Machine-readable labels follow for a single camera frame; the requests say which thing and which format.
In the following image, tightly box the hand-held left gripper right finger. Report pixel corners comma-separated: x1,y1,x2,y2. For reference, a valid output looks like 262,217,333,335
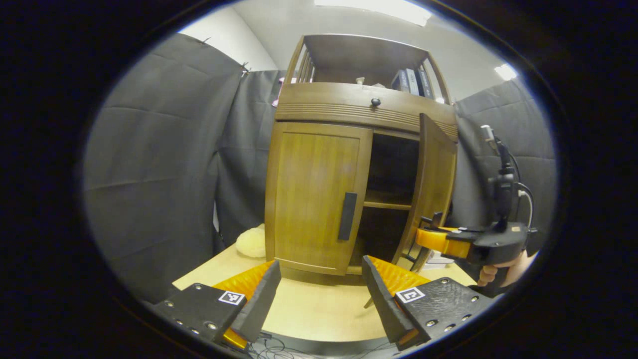
361,255,494,351

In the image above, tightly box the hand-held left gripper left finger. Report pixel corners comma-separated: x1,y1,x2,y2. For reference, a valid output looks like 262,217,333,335
152,259,282,350

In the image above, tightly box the wooden shoe cabinet door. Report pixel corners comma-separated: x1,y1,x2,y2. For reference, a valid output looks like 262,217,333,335
394,113,458,273
264,121,373,277

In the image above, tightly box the wooden double-door shoe cabinet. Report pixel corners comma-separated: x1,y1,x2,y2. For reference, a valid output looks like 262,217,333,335
264,34,459,278

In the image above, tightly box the wooden cabinet inner shelf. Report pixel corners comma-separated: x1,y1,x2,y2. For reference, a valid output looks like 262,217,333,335
364,189,413,211

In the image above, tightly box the wooden cabinet drawer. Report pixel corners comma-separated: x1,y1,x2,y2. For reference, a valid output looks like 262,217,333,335
275,82,458,141

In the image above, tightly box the stack of white papers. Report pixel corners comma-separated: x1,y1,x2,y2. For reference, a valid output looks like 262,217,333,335
424,251,455,271

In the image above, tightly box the cream plush toy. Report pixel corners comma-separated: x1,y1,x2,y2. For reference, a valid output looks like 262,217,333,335
236,227,267,259

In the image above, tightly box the dark blue book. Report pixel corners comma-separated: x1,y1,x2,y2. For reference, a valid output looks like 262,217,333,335
391,70,412,93

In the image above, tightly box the large ceiling light panel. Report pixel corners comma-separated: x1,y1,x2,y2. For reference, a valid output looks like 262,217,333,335
314,0,432,26

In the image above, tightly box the black door handle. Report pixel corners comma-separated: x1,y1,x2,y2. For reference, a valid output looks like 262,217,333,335
338,192,358,241
420,212,444,273

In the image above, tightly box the bundle of black cables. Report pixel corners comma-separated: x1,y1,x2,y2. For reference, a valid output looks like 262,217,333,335
247,333,399,359

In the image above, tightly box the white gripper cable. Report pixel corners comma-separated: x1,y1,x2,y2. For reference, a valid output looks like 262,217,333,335
517,182,535,228

